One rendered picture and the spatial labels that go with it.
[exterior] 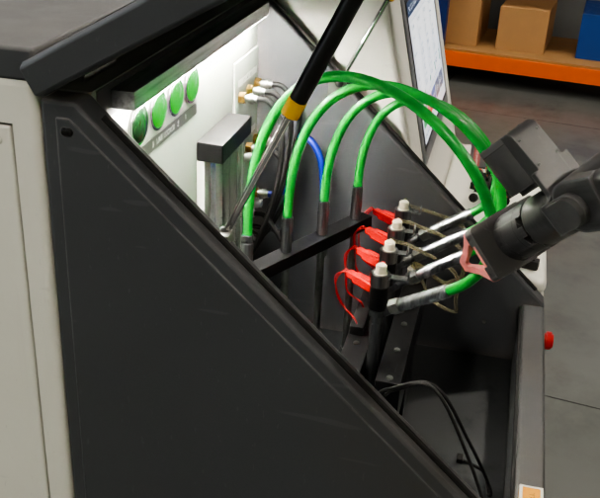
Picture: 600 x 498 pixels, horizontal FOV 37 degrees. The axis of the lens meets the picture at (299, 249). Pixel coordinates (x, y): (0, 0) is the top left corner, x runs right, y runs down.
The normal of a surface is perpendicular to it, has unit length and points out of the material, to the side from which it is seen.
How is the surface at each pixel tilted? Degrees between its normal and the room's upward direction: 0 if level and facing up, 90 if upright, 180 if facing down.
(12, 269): 90
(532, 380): 0
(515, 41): 90
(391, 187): 90
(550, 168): 49
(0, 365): 90
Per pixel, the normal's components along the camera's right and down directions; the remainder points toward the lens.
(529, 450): 0.04, -0.90
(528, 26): -0.35, 0.40
